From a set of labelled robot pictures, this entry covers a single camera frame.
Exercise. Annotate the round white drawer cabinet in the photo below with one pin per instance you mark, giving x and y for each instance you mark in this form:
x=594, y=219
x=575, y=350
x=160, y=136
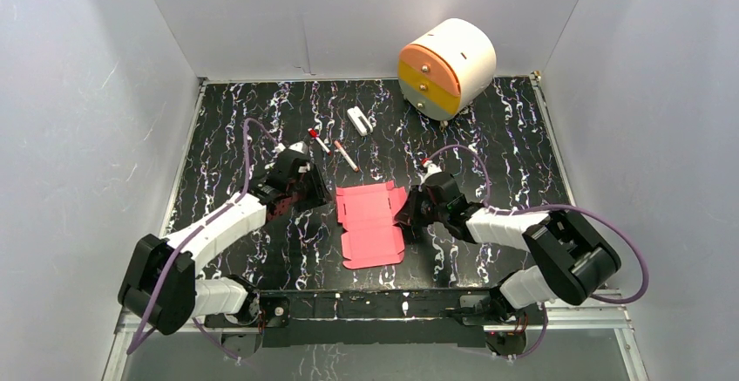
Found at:
x=444, y=70

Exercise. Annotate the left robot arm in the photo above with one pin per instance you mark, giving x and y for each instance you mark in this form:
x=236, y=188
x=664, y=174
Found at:
x=162, y=284

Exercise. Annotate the white rectangular clip block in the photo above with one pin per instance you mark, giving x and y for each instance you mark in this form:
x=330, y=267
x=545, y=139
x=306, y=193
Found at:
x=360, y=122

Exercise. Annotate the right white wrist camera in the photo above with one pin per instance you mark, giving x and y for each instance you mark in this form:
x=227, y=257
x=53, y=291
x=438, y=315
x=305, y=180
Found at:
x=429, y=167

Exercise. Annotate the red capped white marker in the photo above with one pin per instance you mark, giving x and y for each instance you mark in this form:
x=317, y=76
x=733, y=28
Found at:
x=317, y=138

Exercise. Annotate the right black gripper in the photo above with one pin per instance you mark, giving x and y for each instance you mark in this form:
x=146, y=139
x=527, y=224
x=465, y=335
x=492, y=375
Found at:
x=408, y=214

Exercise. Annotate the aluminium frame rail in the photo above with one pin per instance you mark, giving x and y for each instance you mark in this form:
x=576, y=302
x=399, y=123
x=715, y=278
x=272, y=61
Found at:
x=593, y=341

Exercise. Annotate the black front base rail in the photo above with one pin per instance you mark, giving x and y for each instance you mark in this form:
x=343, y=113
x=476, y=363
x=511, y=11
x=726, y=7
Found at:
x=395, y=316

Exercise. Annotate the pink paper box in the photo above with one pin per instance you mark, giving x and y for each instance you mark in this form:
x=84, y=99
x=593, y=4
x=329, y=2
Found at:
x=371, y=237

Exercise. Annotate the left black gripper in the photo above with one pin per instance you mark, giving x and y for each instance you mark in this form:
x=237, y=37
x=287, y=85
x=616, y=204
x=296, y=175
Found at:
x=315, y=184

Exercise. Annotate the orange capped white marker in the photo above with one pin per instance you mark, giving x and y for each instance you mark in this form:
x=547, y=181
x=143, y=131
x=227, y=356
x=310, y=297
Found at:
x=339, y=147

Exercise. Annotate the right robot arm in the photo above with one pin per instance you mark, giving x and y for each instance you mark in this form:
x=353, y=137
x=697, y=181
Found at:
x=571, y=258

